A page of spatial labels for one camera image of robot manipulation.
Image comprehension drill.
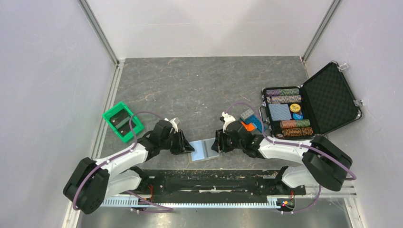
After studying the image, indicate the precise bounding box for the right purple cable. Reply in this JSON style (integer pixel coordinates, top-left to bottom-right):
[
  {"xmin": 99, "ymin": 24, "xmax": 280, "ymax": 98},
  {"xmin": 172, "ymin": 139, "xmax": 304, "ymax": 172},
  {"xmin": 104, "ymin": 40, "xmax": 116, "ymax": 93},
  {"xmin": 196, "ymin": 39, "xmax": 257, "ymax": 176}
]
[{"xmin": 224, "ymin": 101, "xmax": 357, "ymax": 181}]

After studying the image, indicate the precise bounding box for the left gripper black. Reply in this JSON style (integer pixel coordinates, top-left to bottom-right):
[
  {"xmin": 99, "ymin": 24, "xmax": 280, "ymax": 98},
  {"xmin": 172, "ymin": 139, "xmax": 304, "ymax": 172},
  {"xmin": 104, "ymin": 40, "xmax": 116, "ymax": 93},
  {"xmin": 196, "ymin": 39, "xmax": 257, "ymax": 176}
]
[{"xmin": 160, "ymin": 129, "xmax": 195, "ymax": 155}]

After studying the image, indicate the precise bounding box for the top poker chip row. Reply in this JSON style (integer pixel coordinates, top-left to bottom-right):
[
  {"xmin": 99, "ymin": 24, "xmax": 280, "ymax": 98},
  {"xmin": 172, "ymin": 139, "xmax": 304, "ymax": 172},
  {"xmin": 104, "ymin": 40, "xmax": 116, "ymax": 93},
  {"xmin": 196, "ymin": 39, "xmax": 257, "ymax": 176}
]
[{"xmin": 266, "ymin": 88, "xmax": 300, "ymax": 97}]

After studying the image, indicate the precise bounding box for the grey toy brick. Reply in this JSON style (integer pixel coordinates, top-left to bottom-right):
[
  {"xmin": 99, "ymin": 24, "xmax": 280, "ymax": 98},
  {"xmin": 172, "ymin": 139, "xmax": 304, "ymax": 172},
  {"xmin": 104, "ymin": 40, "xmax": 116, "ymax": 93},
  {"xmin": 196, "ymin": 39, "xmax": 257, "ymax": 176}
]
[{"xmin": 240, "ymin": 109, "xmax": 254, "ymax": 120}]

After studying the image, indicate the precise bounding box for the poker chip row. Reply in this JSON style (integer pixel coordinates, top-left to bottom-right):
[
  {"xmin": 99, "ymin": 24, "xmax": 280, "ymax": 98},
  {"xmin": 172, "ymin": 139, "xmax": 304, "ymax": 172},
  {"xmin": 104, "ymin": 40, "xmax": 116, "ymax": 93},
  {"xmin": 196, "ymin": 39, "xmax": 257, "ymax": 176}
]
[
  {"xmin": 281, "ymin": 127, "xmax": 314, "ymax": 137},
  {"xmin": 266, "ymin": 88, "xmax": 300, "ymax": 97},
  {"xmin": 280, "ymin": 119, "xmax": 310, "ymax": 129},
  {"xmin": 268, "ymin": 95, "xmax": 302, "ymax": 104}
]

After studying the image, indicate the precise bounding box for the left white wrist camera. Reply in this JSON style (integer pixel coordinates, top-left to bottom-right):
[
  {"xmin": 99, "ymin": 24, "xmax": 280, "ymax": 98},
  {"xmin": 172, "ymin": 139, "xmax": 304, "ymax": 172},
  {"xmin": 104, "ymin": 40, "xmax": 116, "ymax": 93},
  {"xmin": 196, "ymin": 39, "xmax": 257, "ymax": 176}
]
[{"xmin": 164, "ymin": 117, "xmax": 180, "ymax": 133}]

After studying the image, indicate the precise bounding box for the grey card holder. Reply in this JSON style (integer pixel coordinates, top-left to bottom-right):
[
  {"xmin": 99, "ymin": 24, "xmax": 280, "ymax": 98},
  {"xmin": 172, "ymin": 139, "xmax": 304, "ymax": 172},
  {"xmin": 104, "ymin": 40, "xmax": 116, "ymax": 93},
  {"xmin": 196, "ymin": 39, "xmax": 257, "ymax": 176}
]
[{"xmin": 189, "ymin": 138, "xmax": 222, "ymax": 162}]

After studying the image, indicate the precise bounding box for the blue playing card deck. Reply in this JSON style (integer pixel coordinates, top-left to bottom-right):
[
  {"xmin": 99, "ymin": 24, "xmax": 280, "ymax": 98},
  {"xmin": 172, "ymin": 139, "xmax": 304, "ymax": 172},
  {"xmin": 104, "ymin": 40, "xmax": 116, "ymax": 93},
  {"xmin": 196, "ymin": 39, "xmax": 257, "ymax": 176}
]
[{"xmin": 269, "ymin": 104, "xmax": 292, "ymax": 121}]

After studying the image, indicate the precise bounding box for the black poker chip case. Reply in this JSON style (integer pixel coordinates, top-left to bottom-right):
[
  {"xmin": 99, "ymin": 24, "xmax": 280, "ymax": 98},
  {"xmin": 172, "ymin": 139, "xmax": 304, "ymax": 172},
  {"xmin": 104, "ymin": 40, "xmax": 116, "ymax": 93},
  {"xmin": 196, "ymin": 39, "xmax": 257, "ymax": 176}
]
[{"xmin": 261, "ymin": 61, "xmax": 363, "ymax": 140}]

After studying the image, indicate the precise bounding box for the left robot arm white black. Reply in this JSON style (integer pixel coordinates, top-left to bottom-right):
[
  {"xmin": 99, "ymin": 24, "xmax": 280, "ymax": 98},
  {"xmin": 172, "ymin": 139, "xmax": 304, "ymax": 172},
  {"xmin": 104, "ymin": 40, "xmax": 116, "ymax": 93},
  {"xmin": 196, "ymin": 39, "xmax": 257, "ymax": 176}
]
[{"xmin": 63, "ymin": 119, "xmax": 195, "ymax": 214}]

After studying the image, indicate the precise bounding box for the green plastic bin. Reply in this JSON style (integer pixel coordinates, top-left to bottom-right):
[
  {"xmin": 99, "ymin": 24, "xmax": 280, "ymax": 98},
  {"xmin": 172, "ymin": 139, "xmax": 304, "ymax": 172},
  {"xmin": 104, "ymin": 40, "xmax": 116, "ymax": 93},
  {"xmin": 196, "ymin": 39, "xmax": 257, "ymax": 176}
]
[{"xmin": 102, "ymin": 101, "xmax": 144, "ymax": 143}]

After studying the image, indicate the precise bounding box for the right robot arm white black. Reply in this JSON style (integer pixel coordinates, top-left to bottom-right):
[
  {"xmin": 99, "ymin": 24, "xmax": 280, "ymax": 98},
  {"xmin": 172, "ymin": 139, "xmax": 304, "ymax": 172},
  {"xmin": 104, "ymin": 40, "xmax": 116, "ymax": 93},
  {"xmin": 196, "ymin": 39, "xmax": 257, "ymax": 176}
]
[{"xmin": 211, "ymin": 121, "xmax": 355, "ymax": 194}]

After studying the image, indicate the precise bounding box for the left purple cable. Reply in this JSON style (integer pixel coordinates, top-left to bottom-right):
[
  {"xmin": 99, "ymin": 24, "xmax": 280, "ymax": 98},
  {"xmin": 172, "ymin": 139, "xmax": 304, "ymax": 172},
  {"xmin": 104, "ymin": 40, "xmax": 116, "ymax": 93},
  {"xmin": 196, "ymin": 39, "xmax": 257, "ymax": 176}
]
[{"xmin": 72, "ymin": 112, "xmax": 166, "ymax": 210}]

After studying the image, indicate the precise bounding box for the orange curved block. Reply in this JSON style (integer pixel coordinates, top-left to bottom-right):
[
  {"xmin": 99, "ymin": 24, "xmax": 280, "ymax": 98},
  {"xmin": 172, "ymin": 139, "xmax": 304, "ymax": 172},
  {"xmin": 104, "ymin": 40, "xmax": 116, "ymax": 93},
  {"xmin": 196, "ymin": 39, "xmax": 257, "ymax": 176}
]
[{"xmin": 241, "ymin": 122, "xmax": 256, "ymax": 132}]

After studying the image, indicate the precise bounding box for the yellow dealer button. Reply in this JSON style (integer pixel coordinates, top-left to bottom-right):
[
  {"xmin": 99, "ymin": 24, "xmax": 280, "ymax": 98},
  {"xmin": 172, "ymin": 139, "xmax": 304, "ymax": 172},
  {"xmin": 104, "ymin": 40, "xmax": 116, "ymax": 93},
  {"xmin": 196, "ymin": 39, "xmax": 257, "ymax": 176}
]
[{"xmin": 289, "ymin": 104, "xmax": 301, "ymax": 113}]

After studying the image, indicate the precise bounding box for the bottom poker chip row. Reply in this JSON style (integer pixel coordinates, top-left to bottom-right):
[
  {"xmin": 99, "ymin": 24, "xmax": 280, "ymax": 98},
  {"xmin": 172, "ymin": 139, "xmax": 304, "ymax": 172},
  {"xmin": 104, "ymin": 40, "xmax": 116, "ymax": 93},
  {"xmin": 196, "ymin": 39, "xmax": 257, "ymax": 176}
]
[{"xmin": 281, "ymin": 127, "xmax": 314, "ymax": 137}]

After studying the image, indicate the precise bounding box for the blue toy brick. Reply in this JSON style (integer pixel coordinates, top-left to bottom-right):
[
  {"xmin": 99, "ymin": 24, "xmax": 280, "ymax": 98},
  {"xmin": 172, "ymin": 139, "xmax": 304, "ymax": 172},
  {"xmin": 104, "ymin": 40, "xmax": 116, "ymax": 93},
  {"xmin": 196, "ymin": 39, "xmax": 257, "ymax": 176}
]
[{"xmin": 243, "ymin": 115, "xmax": 266, "ymax": 133}]

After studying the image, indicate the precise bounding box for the purple cable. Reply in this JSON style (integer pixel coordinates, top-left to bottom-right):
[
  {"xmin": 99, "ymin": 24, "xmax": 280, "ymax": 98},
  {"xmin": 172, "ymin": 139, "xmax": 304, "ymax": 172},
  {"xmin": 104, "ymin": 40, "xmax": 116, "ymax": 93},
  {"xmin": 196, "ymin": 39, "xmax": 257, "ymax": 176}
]
[
  {"xmin": 224, "ymin": 101, "xmax": 357, "ymax": 181},
  {"xmin": 72, "ymin": 112, "xmax": 166, "ymax": 210}
]

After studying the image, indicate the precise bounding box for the blue round chip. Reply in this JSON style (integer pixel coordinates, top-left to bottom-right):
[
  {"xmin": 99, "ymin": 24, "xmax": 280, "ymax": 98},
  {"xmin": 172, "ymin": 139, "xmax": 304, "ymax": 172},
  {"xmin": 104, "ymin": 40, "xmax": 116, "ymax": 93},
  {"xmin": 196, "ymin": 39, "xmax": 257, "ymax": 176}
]
[{"xmin": 292, "ymin": 113, "xmax": 304, "ymax": 120}]

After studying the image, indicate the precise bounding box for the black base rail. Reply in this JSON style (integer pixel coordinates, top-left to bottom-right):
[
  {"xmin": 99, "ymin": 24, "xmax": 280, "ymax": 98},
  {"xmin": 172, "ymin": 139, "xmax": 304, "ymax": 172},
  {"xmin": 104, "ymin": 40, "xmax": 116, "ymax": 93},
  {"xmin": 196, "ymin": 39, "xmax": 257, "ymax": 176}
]
[{"xmin": 131, "ymin": 167, "xmax": 306, "ymax": 204}]

